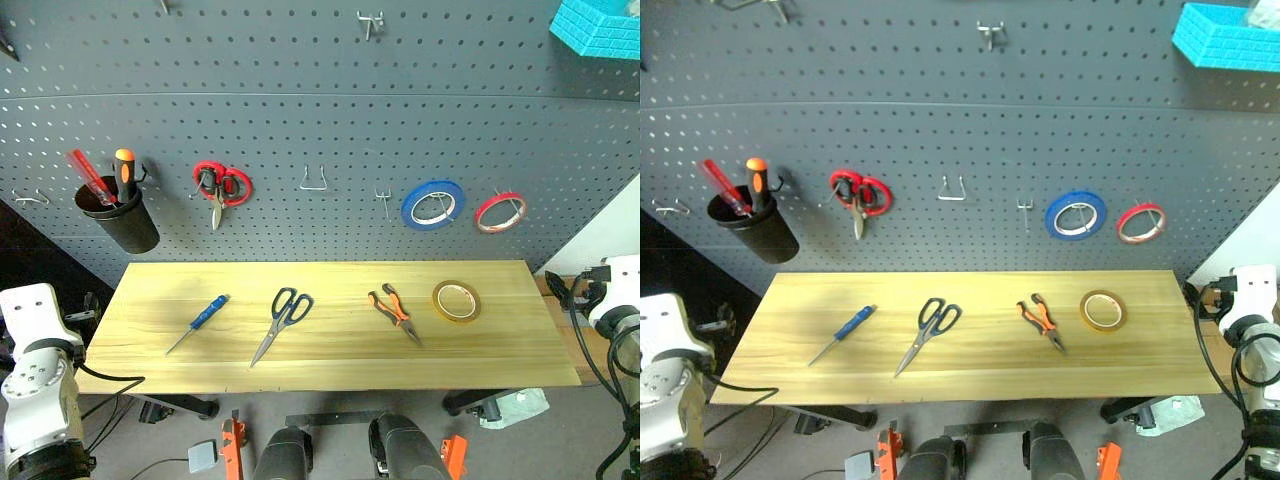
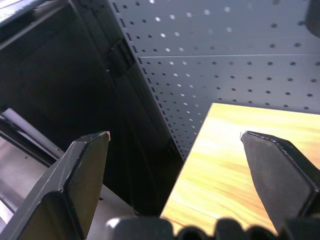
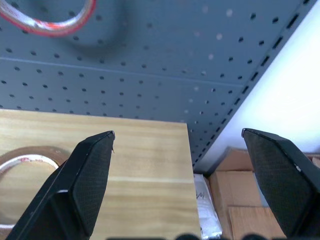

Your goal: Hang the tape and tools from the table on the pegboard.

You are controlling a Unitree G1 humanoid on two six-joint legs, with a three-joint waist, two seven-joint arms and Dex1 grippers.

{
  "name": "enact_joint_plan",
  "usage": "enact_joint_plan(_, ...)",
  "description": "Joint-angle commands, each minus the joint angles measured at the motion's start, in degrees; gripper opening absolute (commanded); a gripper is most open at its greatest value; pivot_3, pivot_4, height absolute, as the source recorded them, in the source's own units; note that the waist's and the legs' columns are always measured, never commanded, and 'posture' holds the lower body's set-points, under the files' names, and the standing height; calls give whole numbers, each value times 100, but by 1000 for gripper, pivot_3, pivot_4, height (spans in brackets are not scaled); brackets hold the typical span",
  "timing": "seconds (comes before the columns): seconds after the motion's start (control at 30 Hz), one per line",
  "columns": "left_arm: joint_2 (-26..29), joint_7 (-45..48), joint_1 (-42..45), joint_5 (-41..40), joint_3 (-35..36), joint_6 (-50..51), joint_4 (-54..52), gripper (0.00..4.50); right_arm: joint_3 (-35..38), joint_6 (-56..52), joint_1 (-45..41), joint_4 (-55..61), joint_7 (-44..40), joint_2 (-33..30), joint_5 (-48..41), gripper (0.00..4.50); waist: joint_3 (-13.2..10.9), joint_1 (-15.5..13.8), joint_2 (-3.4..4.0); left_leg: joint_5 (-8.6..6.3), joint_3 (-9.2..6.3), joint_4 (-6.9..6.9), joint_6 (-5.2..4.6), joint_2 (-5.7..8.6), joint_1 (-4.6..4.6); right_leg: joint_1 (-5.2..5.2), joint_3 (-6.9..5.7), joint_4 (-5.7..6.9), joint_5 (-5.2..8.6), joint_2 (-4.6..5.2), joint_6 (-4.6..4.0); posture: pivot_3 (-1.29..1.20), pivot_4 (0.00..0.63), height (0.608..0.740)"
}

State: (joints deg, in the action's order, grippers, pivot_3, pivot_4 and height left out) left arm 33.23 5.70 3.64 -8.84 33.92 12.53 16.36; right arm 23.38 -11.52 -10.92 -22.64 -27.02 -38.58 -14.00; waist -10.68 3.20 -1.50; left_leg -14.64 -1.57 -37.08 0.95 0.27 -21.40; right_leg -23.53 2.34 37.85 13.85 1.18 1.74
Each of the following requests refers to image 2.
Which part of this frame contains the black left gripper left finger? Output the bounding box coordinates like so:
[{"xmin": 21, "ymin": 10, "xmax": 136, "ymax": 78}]
[{"xmin": 0, "ymin": 130, "xmax": 112, "ymax": 240}]

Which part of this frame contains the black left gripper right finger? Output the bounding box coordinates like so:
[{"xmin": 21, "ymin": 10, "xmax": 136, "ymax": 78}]
[{"xmin": 239, "ymin": 130, "xmax": 320, "ymax": 235}]

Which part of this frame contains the black cabinet side panel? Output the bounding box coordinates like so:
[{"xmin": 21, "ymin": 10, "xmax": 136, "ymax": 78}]
[{"xmin": 0, "ymin": 0, "xmax": 186, "ymax": 218}]

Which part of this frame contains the grey perforated pegboard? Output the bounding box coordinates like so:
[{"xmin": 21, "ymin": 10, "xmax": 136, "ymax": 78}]
[{"xmin": 107, "ymin": 0, "xmax": 320, "ymax": 161}]

